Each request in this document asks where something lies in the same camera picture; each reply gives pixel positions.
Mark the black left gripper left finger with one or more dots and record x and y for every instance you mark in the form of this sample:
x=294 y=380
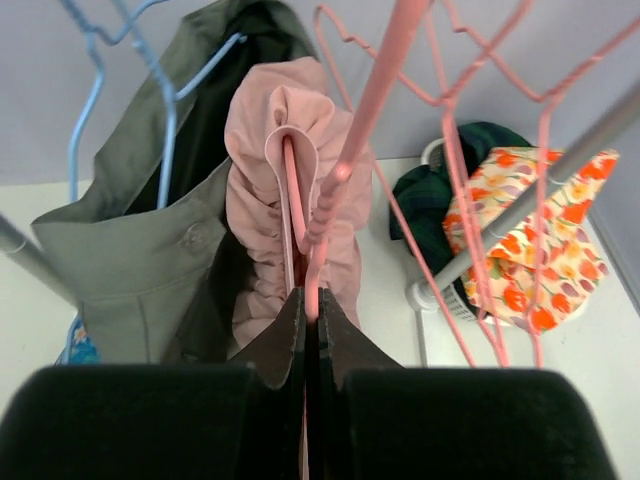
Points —
x=241 y=419

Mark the pink pleated skirt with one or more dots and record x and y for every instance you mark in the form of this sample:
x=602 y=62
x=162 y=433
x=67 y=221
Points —
x=276 y=100

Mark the grey skirt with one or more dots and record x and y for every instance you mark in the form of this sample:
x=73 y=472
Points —
x=159 y=285

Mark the pink wire hanger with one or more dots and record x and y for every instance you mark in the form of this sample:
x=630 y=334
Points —
x=613 y=122

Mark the blue floral garment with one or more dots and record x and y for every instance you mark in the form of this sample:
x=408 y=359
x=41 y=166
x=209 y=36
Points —
x=78 y=349

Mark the blue wire hanger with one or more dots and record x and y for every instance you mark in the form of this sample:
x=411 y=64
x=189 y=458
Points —
x=92 y=33
x=170 y=95

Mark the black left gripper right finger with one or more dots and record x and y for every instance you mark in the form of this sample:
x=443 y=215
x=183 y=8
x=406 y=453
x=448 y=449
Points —
x=384 y=421

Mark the dark green plaid skirt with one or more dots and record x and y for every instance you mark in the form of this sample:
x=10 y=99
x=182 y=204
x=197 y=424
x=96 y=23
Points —
x=425 y=193

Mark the pink hanger of floral skirt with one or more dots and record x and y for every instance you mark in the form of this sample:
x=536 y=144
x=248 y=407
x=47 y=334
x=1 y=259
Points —
x=427 y=304

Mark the white perforated plastic basket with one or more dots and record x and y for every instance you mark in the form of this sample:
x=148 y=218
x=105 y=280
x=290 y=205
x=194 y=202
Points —
x=433 y=155

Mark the orange floral skirt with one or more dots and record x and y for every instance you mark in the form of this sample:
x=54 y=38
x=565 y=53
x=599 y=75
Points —
x=546 y=267

